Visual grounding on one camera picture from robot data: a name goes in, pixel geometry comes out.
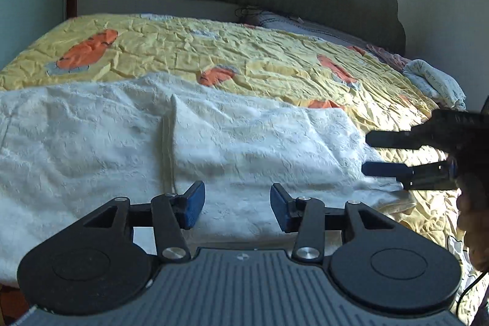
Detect cream white textured pants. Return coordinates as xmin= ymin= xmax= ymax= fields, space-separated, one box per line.
xmin=1 ymin=73 xmax=414 ymax=286

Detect right hand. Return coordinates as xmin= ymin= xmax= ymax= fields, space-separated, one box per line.
xmin=457 ymin=174 xmax=488 ymax=271

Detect light blue folded cloth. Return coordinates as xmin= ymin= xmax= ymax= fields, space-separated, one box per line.
xmin=402 ymin=59 xmax=467 ymax=111

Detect pink cloth on bed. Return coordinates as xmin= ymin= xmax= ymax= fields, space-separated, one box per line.
xmin=366 ymin=44 xmax=410 ymax=73

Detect yellow quilt with orange prints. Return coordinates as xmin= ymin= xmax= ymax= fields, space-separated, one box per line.
xmin=0 ymin=13 xmax=489 ymax=326

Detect grey striped pillow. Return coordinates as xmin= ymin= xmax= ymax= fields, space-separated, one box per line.
xmin=243 ymin=10 xmax=367 ymax=49

